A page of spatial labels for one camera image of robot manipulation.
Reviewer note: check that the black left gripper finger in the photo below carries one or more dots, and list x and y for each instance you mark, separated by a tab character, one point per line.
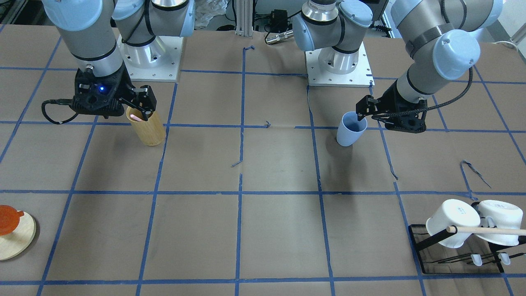
367	106

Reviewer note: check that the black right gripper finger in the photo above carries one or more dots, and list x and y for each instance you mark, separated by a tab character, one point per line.
144	99
129	110

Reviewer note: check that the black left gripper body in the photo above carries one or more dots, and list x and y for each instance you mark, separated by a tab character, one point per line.
393	98

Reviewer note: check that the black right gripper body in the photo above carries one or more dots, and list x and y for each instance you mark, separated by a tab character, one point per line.
124	83

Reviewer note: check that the pink chopstick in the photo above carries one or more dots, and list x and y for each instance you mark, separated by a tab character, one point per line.
135	118

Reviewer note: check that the light blue plastic cup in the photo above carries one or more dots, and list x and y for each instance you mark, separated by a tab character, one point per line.
350	128

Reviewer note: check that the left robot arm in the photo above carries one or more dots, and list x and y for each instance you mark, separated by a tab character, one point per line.
437	37

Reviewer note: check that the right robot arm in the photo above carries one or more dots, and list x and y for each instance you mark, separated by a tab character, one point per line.
102	35

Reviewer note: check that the orange cup on stand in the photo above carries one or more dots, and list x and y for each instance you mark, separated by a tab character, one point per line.
9	219

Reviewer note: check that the bamboo cylinder holder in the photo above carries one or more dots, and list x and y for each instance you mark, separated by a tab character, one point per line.
151	132

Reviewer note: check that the white mug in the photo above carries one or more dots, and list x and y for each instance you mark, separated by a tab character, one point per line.
452	212
500	214

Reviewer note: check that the wooden dowel rod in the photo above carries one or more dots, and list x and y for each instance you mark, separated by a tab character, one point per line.
484	230

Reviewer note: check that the round wooden stand base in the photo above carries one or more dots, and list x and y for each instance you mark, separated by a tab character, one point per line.
16	242

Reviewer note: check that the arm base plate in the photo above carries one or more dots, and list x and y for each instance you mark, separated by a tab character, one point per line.
339	65
158	61

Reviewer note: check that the aluminium frame post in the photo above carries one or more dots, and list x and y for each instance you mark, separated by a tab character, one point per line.
244	14

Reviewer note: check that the black wire mug rack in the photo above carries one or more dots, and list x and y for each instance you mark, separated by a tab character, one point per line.
446	253

